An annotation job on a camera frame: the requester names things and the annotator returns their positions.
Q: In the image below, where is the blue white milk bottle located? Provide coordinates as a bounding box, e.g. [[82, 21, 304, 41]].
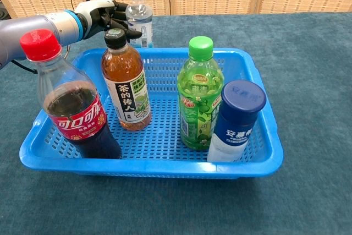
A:
[[206, 80, 267, 163]]

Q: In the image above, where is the teal table cloth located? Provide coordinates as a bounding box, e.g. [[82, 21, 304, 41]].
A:
[[0, 12, 352, 235]]

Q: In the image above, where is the clear water bottle white cap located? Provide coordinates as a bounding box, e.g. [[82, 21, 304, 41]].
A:
[[125, 0, 154, 48]]

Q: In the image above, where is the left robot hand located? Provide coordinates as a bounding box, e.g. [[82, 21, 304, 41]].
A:
[[74, 0, 143, 40]]

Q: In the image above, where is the cola bottle with red cap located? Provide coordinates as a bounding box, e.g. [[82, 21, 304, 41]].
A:
[[19, 29, 123, 160]]

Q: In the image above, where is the amber tea bottle black cap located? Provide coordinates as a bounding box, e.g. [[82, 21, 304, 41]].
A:
[[101, 28, 152, 132]]

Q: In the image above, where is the blue perforated plastic basket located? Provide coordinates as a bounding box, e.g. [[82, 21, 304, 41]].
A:
[[18, 47, 284, 179]]

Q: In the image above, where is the green drink bottle green cap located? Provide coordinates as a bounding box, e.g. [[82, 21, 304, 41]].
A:
[[177, 36, 224, 152]]

